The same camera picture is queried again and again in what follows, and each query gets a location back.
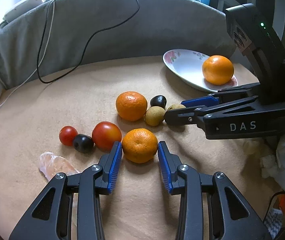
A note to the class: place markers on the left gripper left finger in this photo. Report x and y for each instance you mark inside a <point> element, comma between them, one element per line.
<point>50,214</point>

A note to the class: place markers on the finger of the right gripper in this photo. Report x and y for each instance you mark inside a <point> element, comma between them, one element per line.
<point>215,118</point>
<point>224,95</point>

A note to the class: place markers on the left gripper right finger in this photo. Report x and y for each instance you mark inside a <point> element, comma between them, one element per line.
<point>230,214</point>

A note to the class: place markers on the brown longan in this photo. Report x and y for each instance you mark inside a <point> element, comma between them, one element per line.
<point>154,116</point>
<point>175,106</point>

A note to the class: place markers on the dark plum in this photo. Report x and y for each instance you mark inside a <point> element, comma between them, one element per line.
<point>83,143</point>
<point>159,101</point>

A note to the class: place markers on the mandarin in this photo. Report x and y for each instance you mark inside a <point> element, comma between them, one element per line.
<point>131,106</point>
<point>139,145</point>

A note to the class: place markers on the small red tomato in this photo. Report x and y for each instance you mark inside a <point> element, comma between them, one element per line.
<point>67,135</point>

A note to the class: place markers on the large red tomato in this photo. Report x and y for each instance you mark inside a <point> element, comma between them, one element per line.
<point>105,134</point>

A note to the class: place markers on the large orange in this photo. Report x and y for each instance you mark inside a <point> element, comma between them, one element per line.
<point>217,70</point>

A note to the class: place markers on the striped cloth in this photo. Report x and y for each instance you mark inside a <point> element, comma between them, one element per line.
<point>273,222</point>

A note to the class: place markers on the clear plastic bag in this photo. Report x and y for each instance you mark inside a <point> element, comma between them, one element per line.
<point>51,164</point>

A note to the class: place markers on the white floral plate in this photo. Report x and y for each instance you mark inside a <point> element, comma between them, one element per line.
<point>187,65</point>

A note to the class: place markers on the grey sofa backrest cushion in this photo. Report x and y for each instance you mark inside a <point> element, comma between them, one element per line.
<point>60,35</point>

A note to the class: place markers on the white power adapter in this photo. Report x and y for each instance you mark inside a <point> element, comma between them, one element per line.
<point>21,8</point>

